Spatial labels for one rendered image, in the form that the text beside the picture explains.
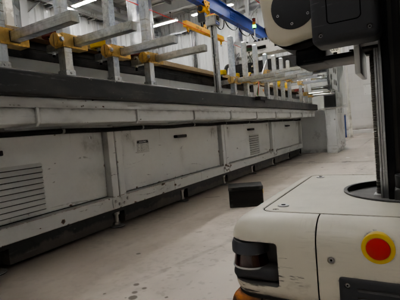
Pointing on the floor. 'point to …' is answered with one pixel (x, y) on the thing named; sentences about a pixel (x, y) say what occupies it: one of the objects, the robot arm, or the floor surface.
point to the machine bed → (119, 162)
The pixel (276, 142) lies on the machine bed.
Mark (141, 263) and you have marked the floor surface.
